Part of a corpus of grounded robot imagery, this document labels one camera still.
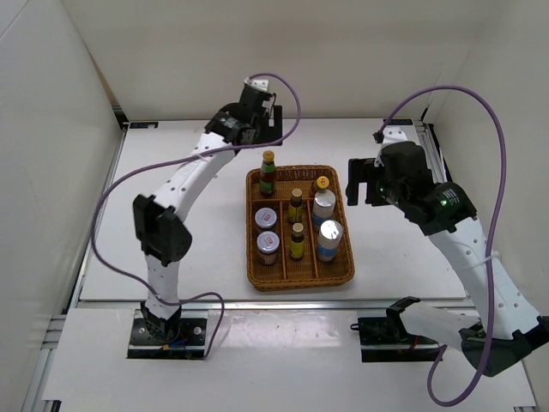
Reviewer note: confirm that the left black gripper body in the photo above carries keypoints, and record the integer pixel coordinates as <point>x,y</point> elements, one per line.
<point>265,133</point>

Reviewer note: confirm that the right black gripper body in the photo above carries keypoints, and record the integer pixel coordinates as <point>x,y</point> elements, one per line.
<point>388,193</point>

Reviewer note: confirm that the green sauce bottle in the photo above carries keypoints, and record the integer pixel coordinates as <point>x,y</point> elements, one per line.
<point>319,184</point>
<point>267,173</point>

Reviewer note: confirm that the silver-top shaker bottle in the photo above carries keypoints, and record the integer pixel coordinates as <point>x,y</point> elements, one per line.
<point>329,238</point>
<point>323,208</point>

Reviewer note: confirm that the small yellow bottle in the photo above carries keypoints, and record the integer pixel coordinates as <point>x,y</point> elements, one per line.
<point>295,206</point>
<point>297,241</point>

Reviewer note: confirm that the white-lid jar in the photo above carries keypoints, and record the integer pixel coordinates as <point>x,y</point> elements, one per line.
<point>268,244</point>
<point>265,220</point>

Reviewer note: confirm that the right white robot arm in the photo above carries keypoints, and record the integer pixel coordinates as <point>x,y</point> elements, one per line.
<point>508,328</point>

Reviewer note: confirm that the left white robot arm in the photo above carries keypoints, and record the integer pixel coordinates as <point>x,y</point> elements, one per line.
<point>159,218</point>

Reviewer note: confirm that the woven wicker basket tray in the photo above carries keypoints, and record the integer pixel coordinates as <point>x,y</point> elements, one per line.
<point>286,273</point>

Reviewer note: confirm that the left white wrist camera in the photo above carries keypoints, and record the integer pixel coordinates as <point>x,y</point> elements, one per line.
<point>258,83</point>

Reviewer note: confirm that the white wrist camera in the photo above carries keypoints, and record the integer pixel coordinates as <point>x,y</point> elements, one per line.
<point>258,83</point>
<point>388,136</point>

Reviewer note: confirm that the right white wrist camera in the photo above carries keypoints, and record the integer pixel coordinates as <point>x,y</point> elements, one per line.
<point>388,136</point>

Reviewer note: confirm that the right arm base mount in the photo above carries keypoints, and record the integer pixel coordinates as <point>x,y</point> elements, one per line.
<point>380,345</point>

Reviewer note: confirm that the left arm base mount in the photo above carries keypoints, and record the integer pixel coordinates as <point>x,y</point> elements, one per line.
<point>189,343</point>

